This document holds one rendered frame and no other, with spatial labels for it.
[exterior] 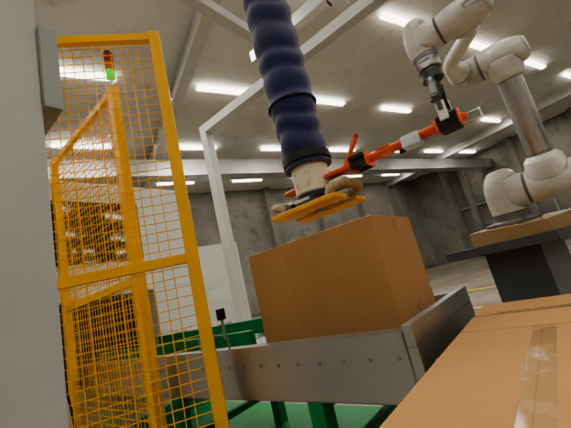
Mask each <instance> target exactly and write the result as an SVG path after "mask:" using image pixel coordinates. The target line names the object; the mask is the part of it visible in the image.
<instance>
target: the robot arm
mask: <svg viewBox="0 0 571 428"><path fill-rule="evenodd" d="M493 5H494V0H455V1H454V2H452V3H451V4H449V5H448V6H447V7H446V8H444V9H443V10H442V11H441V12H440V13H439V14H437V15H436V16H435V17H433V18H432V19H430V20H425V19H423V18H420V17H416V18H414V19H412V20H410V21H409V22H408V23H407V24H406V25H405V26H404V29H403V42H404V48H405V52H406V53H407V56H408V58H409V60H410V61H411V62H412V64H413V66H414V68H415V71H416V74H417V75H418V76H419V78H421V82H422V85H423V86H425V87H428V88H429V92H430V95H431V99H432V100H431V103H434V102H435V103H434V106H435V108H436V111H437V113H438V117H439V120H440V121H443V120H445V119H447V118H449V113H448V112H449V111H451V110H454V108H453V109H452V108H451V105H450V103H449V100H448V98H447V96H446V94H445V91H444V86H443V84H441V82H440V81H441V80H442V79H443V78H444V73H445V75H446V76H447V78H448V80H449V82H450V83H451V84H452V85H453V86H455V87H458V88H461V89H467V88H470V87H473V86H475V85H477V84H479V83H480V82H484V81H486V80H488V79H490V80H491V81H492V82H493V83H494V84H495V85H497V86H498V88H499V90H500V94H501V96H502V98H503V100H504V102H505V105H506V108H507V110H508V112H509V115H510V117H511V119H512V123H513V125H514V127H515V129H516V131H517V135H518V137H519V139H520V141H521V144H522V146H523V149H524V152H525V154H526V156H527V158H526V160H525V162H524V163H523V167H524V172H520V173H515V172H514V171H513V170H512V169H506V168H502V169H500V170H497V171H495V172H491V173H490V174H488V175H487V176H486V178H485V180H484V183H483V192H484V196H485V199H486V202H487V205H488V207H489V210H490V212H491V214H492V217H493V219H494V220H493V221H492V222H488V223H487V224H488V227H487V228H486V229H487V230H490V229H493V228H501V227H505V226H510V225H515V224H519V223H523V222H527V221H529V220H533V219H535V218H538V217H543V216H542V214H531V213H530V211H529V209H528V206H527V205H529V204H531V203H533V202H537V201H542V200H549V199H552V198H556V197H558V196H562V195H565V194H568V193H570V192H571V157H568V158H567V156H566V155H565V154H564V153H563V152H562V151H561V150H559V149H553V148H552V146H551V142H550V139H549V138H548V135H547V133H546V130H545V128H544V125H543V123H542V120H541V119H540V115H539V113H538V110H537V109H536V106H535V103H534V100H533V98H532V95H531V93H530V91H529V88H528V85H527V83H526V81H525V79H524V77H523V74H522V73H523V72H524V61H525V60H527V59H528V58H529V56H530V54H531V52H532V48H531V47H530V46H529V43H528V42H527V40H526V38H525V37H524V35H520V36H513V37H507V38H504V39H502V40H500V41H498V42H496V43H494V44H492V45H490V46H488V47H487V48H485V49H483V50H482V51H481V52H479V53H477V54H476V55H474V56H472V57H471V58H470V59H467V60H465V61H463V62H462V61H461V59H462V57H463V55H464V54H465V52H466V51H467V49H468V48H469V46H470V45H471V43H472V41H473V39H474V37H475V36H476V34H477V31H478V28H479V26H480V25H481V23H482V21H483V20H484V19H485V18H486V17H487V16H488V15H489V13H490V12H491V10H492V8H493ZM453 39H454V40H456V41H455V44H454V45H453V47H452V48H451V50H450V51H449V53H448V55H447V56H446V58H445V60H444V65H443V69H444V73H443V70H442V68H441V67H442V61H441V59H440V57H439V54H438V50H439V49H440V48H441V47H442V46H444V45H445V44H446V43H447V42H450V41H451V40H453Z"/></svg>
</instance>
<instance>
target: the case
mask: <svg viewBox="0 0 571 428"><path fill-rule="evenodd" d="M249 262H250V265H251V270H252V277H253V281H254V285H255V290H256V293H257V301H258V305H259V309H260V313H261V318H262V321H263V329H264V334H265V337H266V342H267V343H269V342H276V341H290V340H298V339H305V338H313V337H321V336H328V335H342V334H349V333H357V332H365V331H372V330H379V329H393V328H401V325H402V324H404V323H405V322H407V321H408V320H410V319H411V318H413V317H414V316H415V315H417V314H418V313H420V312H422V311H423V310H425V309H426V308H428V307H430V306H431V305H432V304H433V303H435V302H436V301H435V298H434V294H433V292H432V287H431V285H430V282H429V279H428V277H427V272H426V269H425V267H424V264H423V261H422V259H421V253H420V251H419V248H418V245H417V243H416V238H415V235H414V233H413V230H412V227H411V225H410V220H409V218H408V217H395V216H380V215H367V216H365V217H361V218H358V219H355V220H352V221H350V222H346V223H344V224H341V225H338V226H335V227H333V228H328V229H326V230H324V231H321V232H318V233H316V234H311V235H309V236H306V237H304V238H301V239H297V240H294V241H292V242H289V243H286V244H284V245H280V246H277V247H275V248H272V249H269V250H266V251H263V252H260V253H257V254H255V255H252V256H249Z"/></svg>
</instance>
